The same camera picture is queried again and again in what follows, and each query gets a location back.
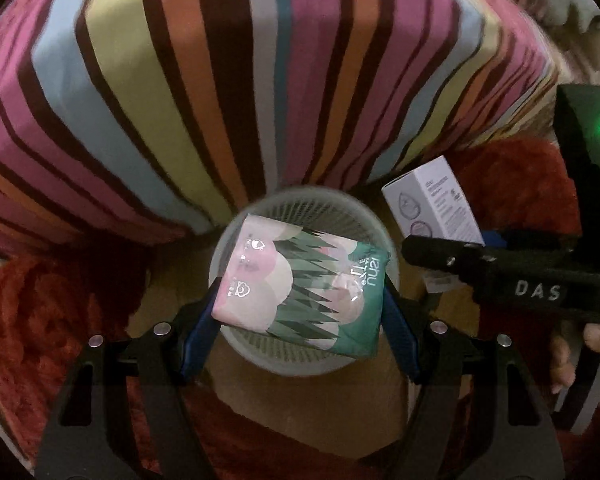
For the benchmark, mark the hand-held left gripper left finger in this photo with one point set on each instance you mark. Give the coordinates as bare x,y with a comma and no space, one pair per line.
200,340

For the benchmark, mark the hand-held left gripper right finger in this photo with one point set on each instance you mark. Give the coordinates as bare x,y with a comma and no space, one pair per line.
400,332

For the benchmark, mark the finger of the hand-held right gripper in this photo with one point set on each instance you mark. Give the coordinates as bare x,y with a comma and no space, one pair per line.
494,239
445,257

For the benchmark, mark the white lavender small box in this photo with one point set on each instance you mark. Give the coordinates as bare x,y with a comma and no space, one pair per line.
435,200

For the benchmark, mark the white plastic mesh wastebasket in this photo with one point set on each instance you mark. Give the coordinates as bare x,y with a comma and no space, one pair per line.
305,360

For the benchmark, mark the green pink tissue pack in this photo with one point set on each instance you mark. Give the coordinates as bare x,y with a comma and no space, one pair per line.
300,285

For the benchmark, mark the person's right hand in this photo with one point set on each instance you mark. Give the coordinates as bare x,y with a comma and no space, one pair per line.
562,365

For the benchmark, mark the red shaggy rug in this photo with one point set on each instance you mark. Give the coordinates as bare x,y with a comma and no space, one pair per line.
55,320

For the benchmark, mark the bed with striped sheet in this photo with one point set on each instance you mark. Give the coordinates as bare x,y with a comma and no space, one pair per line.
205,85

